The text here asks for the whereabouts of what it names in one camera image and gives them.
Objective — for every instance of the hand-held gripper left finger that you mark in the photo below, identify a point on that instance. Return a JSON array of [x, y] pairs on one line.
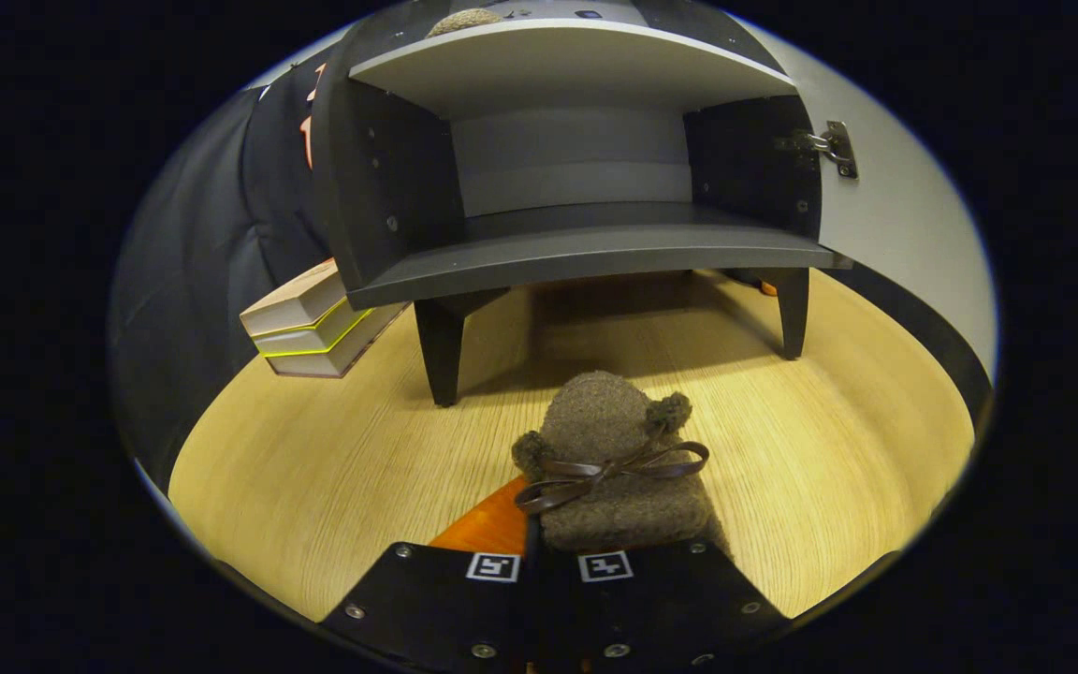
[[436, 608]]

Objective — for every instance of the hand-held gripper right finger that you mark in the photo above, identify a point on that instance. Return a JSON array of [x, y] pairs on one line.
[[661, 608]]

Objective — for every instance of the brown fuzzy shoe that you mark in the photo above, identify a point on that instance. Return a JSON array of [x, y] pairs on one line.
[[604, 421], [464, 21]]

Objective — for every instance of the dark grey shoe cabinet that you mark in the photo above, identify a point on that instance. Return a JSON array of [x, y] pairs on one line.
[[576, 253]]

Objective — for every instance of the metal door hinge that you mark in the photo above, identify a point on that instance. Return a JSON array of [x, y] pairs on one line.
[[837, 145]]

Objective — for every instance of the yellow edged book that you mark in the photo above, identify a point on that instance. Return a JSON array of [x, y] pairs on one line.
[[314, 335]]

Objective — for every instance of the black backdrop cloth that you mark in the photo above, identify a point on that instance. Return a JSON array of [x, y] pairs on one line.
[[193, 243]]

